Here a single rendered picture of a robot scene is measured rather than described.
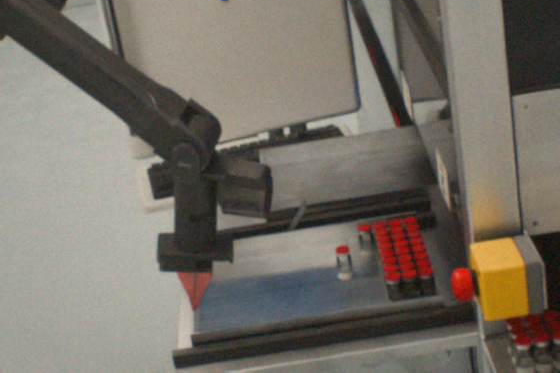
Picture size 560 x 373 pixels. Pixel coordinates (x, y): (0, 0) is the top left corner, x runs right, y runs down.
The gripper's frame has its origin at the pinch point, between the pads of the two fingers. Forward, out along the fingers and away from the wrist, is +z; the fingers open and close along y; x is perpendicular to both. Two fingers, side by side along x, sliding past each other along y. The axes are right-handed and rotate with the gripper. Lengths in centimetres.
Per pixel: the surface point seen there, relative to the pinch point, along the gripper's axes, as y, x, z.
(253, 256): 8.8, 19.4, 2.8
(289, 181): 15.9, 45.4, 1.5
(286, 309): 12.8, 2.2, 2.1
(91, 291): -33, 185, 101
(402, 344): 27.0, -11.2, -0.4
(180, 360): -1.8, -8.3, 3.9
